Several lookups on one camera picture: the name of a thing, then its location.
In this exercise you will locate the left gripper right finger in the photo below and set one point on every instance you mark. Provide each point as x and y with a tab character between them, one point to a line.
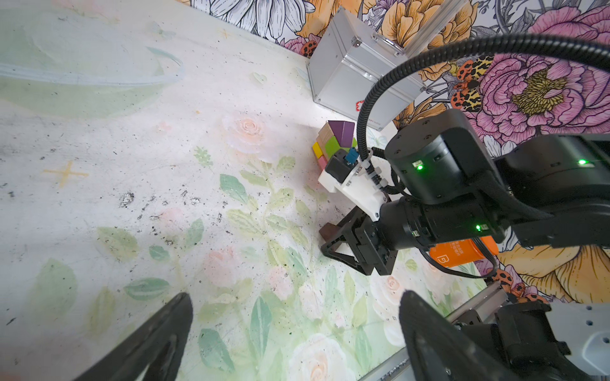
440	351

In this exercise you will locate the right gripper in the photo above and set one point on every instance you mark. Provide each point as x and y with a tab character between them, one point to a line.
361	234

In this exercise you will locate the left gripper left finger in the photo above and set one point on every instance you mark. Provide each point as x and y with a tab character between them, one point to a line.
154	351

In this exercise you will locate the dark brown wood block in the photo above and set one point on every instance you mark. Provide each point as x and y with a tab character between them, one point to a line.
328	231

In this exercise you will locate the pink wood block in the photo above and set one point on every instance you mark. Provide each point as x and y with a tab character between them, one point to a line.
322	162

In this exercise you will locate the green wood block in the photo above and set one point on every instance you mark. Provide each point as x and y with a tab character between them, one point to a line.
331	145

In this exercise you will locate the yellow wood block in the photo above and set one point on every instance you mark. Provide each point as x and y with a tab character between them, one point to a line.
317	150

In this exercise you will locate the purple wood block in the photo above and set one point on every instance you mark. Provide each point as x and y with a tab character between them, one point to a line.
343	132

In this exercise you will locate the natural wood block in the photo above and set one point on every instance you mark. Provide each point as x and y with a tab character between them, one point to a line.
325	135

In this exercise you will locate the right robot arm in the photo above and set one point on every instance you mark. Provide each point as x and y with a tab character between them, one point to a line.
552	190

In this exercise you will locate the orange plastic bottle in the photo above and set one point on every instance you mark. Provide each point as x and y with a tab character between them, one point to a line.
453	254

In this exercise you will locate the silver metal first-aid case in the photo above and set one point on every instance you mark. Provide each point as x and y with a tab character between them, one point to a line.
350	58

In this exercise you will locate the aluminium front rail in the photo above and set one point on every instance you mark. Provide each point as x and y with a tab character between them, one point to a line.
473	318

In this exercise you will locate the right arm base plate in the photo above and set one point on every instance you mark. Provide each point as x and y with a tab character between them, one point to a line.
539	341

